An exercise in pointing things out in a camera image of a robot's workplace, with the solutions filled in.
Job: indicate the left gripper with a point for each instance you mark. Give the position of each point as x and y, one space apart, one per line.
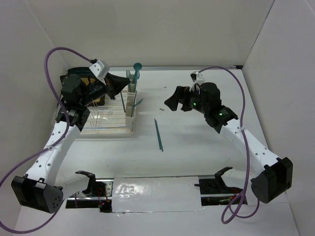
114 84

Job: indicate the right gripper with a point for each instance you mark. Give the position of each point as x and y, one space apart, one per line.
183 93

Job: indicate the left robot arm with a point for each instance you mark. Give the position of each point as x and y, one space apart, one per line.
38 188

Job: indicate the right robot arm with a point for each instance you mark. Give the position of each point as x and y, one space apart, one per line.
274 174

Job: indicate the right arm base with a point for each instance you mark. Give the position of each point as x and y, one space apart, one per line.
221 188

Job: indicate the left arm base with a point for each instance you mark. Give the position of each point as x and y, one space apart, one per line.
83 191

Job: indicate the yellow plate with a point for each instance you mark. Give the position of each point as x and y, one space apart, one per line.
97 91

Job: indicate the white dish drying rack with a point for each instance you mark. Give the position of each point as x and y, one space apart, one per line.
103 121

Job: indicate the white utensil holder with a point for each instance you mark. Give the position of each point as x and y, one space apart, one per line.
129 100

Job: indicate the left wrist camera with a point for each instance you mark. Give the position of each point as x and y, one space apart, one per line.
99 69

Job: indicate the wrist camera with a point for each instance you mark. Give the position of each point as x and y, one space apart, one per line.
197 78
99 69

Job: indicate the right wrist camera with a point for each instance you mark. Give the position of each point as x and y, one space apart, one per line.
197 78

